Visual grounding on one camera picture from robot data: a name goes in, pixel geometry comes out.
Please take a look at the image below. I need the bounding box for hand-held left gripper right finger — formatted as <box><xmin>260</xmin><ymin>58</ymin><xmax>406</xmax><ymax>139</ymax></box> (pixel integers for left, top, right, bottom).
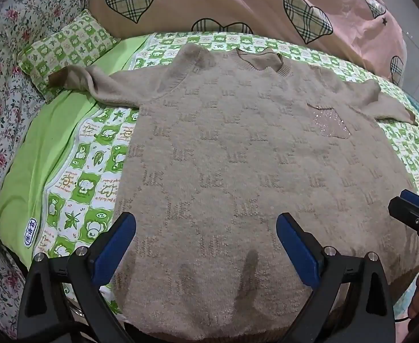
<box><xmin>276</xmin><ymin>213</ymin><xmax>396</xmax><ymax>343</ymax></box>

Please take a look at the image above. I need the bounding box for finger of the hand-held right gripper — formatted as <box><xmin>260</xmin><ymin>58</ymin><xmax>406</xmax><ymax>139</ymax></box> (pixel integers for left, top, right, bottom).
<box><xmin>388</xmin><ymin>189</ymin><xmax>419</xmax><ymax>239</ymax></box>

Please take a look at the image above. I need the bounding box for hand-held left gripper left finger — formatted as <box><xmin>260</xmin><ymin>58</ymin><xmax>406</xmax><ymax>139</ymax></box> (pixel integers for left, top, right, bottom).
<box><xmin>17</xmin><ymin>212</ymin><xmax>137</xmax><ymax>343</ymax></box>

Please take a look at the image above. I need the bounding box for beige knitted sweater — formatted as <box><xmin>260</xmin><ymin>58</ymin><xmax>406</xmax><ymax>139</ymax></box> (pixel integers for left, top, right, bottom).
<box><xmin>49</xmin><ymin>43</ymin><xmax>419</xmax><ymax>341</ymax></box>

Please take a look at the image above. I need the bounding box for green checked cartoon quilt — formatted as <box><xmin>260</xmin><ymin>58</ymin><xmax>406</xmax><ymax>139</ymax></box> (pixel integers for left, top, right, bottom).
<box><xmin>40</xmin><ymin>30</ymin><xmax>419</xmax><ymax>329</ymax></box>

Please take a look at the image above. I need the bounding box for plain green bed sheet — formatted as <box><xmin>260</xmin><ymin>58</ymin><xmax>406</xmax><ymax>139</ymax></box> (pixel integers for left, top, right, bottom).
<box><xmin>0</xmin><ymin>36</ymin><xmax>149</xmax><ymax>269</ymax></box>

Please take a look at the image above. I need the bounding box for floral bed sheet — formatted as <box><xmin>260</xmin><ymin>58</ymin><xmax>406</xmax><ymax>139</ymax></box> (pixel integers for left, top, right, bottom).
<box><xmin>0</xmin><ymin>0</ymin><xmax>96</xmax><ymax>341</ymax></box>

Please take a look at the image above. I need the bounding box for green checked pillow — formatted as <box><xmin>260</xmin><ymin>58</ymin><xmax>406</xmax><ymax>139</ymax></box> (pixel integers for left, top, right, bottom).
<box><xmin>17</xmin><ymin>9</ymin><xmax>121</xmax><ymax>105</ymax></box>

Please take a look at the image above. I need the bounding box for pink quilt with plaid hearts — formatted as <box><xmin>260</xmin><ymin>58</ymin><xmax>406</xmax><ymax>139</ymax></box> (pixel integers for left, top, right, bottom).
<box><xmin>88</xmin><ymin>0</ymin><xmax>408</xmax><ymax>87</ymax></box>

